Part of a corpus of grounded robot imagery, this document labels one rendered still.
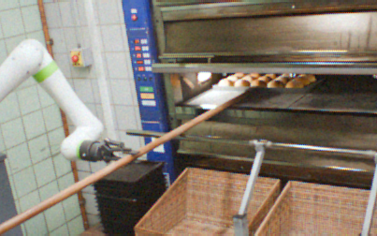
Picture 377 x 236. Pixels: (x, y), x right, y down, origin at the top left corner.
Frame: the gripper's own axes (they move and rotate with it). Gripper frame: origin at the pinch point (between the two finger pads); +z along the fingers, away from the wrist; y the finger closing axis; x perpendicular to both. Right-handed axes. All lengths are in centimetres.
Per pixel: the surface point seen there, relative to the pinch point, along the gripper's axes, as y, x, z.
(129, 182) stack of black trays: 28, -29, -33
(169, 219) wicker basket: 54, -44, -25
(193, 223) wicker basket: 60, -54, -18
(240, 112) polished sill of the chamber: 2, -68, 10
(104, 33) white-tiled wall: -40, -67, -72
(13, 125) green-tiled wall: 5, -29, -120
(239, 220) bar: 24.7, -8.5, 41.4
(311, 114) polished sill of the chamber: 1, -69, 47
